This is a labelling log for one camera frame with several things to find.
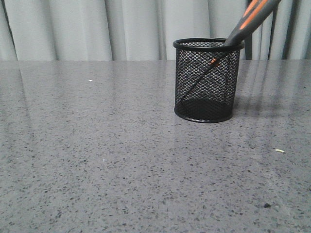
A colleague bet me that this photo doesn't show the orange grey handled scissors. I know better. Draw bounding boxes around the orange grey handled scissors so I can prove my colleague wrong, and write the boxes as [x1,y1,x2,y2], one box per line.
[181,0,280,100]

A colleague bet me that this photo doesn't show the grey curtain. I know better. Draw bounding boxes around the grey curtain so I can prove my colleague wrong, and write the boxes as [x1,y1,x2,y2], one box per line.
[0,0,311,61]

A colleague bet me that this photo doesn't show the black mesh pen cup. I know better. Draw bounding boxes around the black mesh pen cup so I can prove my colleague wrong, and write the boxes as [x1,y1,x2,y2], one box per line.
[173,38,244,123]

